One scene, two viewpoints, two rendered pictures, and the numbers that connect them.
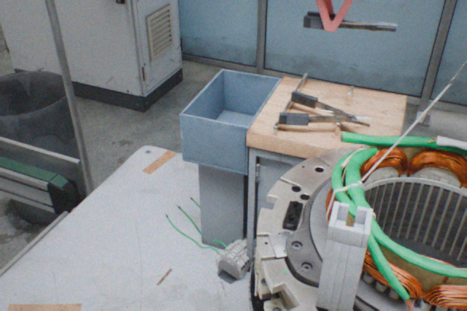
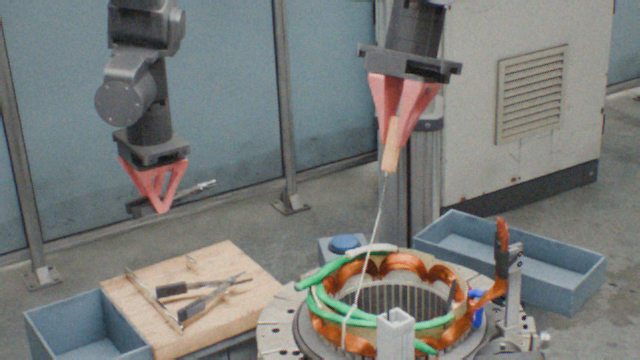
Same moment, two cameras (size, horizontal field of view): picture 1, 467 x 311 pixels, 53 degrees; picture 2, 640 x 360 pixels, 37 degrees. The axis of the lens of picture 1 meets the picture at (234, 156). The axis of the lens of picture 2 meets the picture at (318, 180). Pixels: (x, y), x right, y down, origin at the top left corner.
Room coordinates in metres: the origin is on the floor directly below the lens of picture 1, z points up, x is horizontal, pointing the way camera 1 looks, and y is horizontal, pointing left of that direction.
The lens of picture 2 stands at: (-0.20, 0.61, 1.74)
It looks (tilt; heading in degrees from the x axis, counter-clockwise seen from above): 26 degrees down; 308
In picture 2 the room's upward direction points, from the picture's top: 3 degrees counter-clockwise
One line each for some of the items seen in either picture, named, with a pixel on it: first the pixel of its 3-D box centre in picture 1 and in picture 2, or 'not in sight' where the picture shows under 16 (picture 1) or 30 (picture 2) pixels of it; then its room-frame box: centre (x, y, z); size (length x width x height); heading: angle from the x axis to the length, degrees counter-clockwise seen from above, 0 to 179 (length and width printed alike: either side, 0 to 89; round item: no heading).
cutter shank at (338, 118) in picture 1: (330, 119); (217, 292); (0.55, -0.13, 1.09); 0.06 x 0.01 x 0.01; 94
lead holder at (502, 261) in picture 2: not in sight; (502, 254); (0.20, -0.22, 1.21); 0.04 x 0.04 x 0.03; 73
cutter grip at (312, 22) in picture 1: (317, 22); (147, 209); (0.65, -0.12, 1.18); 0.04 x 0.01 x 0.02; 70
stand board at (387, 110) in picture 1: (330, 120); (196, 296); (0.60, -0.14, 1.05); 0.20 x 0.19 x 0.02; 69
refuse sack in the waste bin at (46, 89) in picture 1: (31, 130); not in sight; (1.63, 0.83, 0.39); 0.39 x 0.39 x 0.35
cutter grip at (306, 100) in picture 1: (303, 99); (171, 289); (0.60, -0.10, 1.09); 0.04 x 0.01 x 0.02; 54
